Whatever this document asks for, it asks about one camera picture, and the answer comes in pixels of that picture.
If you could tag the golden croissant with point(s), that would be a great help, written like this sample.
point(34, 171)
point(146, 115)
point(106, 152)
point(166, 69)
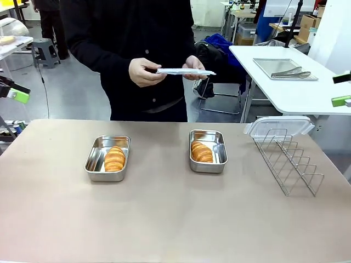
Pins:
point(201, 153)
point(115, 160)

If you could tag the person's left forearm black sleeve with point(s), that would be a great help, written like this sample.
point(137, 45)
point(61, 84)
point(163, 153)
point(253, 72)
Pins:
point(189, 46)

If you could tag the background person in dark clothes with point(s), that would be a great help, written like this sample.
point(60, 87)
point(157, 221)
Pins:
point(52, 27)

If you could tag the wooden-top background desk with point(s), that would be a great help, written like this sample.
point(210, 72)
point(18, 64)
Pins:
point(241, 13)

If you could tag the blue partition panel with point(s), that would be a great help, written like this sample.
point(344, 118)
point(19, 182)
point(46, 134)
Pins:
point(260, 30)

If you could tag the rectangular stainless steel container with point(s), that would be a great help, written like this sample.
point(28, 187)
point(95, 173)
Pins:
point(105, 176)
point(207, 168)

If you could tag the blue jacket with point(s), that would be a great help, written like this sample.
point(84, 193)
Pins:
point(219, 43)

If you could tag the white poster board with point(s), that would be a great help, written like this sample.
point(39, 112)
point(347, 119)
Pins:
point(277, 8)

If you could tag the metal frame chair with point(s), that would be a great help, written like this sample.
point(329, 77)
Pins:
point(227, 89)

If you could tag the person's right hand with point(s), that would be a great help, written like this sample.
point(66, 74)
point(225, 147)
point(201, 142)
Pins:
point(141, 72)

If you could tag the clear dome cover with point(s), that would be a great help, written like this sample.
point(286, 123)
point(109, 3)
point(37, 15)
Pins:
point(16, 26)

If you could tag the silver metal baking tray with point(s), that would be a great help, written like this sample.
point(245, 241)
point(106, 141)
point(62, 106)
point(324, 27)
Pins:
point(274, 64)

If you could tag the white table with round edge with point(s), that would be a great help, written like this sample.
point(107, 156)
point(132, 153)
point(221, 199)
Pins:
point(16, 46)

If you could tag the black stand pole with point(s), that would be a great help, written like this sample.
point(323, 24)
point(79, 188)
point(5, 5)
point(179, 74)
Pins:
point(293, 24)

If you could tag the person's left hand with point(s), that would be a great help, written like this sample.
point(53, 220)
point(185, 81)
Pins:
point(194, 63)

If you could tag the person's right forearm black sleeve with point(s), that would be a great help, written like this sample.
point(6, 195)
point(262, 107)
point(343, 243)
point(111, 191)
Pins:
point(109, 60)

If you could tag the translucent plastic storage box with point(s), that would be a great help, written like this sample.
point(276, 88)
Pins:
point(246, 34)

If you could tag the green can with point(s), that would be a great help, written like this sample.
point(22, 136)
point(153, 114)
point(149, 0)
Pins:
point(22, 125)

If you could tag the blue can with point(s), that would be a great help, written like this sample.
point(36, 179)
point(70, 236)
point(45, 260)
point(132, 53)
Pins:
point(17, 131)

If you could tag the grey plastic stool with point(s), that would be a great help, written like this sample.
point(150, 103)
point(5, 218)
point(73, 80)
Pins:
point(45, 43)

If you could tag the clear plastic clip-lock lid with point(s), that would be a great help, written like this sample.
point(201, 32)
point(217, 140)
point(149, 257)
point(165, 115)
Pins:
point(279, 122)
point(186, 71)

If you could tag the black garment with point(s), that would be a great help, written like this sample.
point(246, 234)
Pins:
point(205, 54)

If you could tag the silver metal tongs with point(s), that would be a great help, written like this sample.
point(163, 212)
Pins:
point(288, 72)

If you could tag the brown cardboard box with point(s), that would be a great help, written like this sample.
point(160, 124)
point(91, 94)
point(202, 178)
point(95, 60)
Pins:
point(304, 33)
point(310, 21)

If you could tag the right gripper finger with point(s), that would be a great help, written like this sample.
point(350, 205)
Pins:
point(340, 101)
point(342, 77)

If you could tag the person's torso in black clothing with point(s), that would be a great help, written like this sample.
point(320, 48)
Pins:
point(123, 27)

